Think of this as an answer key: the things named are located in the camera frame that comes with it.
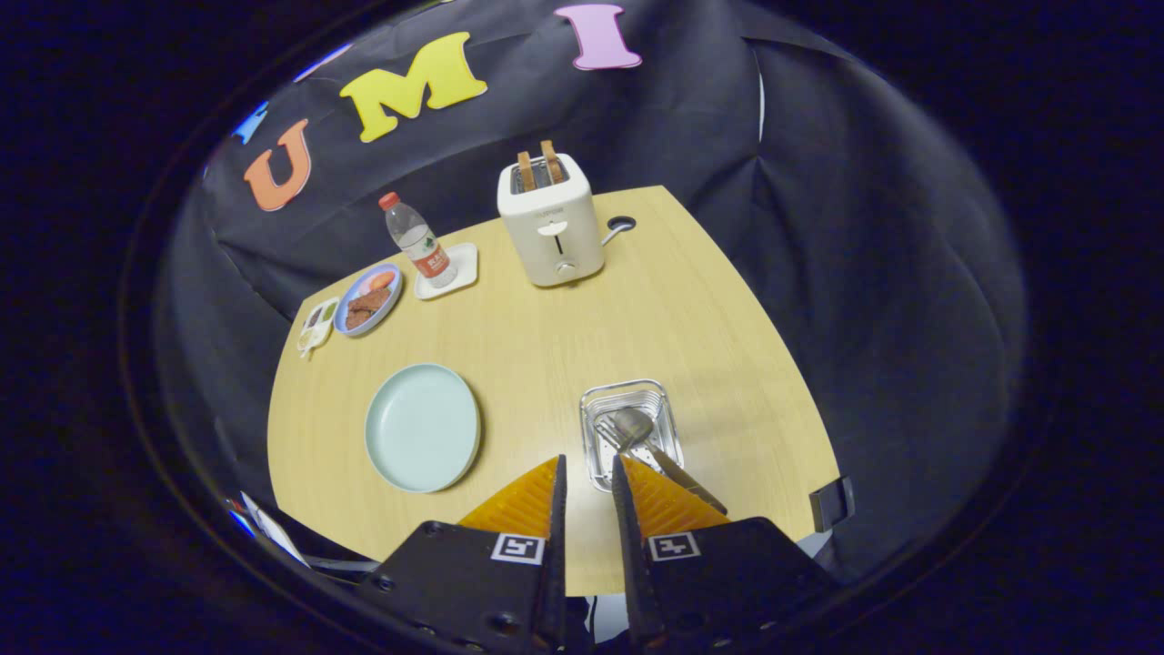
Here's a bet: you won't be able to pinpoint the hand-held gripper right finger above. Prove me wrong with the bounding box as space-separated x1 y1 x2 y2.
611 453 842 651

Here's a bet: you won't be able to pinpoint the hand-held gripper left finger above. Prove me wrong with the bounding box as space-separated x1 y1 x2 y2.
355 453 569 655

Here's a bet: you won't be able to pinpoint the wooden-handled metal fork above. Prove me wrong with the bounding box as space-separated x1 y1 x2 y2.
594 417 692 492

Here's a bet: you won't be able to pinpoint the wooden-handled metal spoon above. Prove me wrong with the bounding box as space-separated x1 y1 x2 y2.
611 407 729 516

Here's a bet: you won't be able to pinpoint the metal drain basket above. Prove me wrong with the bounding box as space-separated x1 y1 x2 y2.
580 379 685 493

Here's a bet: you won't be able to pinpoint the light green plate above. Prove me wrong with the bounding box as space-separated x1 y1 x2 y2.
364 363 482 495

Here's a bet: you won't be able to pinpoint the black table clamp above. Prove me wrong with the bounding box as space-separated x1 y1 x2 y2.
808 475 857 534

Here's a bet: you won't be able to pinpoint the white toaster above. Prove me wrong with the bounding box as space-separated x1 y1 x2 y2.
497 153 606 288

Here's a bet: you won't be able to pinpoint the white square coaster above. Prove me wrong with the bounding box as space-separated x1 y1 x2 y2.
414 242 479 301

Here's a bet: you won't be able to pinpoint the brown meat slices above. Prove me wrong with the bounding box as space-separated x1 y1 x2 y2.
344 287 393 330

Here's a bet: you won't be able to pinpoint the blue plate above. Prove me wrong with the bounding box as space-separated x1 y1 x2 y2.
333 262 404 338

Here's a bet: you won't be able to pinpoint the white divided sauce dish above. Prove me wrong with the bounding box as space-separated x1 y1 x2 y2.
296 297 341 358

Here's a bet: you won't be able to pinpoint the clear plastic water bottle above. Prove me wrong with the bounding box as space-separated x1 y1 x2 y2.
379 191 458 289

